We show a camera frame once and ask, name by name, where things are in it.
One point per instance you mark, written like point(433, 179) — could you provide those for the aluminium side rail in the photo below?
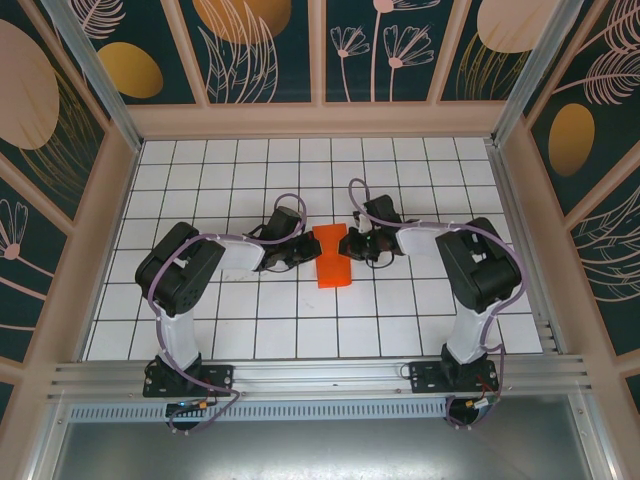
point(520, 235)

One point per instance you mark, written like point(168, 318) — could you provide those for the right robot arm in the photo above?
point(467, 335)

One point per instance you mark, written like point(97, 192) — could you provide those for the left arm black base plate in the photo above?
point(220, 375)

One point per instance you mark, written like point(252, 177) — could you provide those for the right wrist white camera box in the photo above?
point(358, 221)

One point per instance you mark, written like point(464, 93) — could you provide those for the aluminium corner post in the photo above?
point(530, 65)
point(100, 80)

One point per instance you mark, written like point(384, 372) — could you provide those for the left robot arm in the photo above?
point(177, 335)

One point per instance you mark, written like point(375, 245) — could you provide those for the grey metal sheet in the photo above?
point(320, 450)

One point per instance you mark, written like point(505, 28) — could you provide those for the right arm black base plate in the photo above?
point(425, 377)

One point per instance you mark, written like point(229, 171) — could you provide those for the aluminium frame rail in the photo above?
point(320, 372)

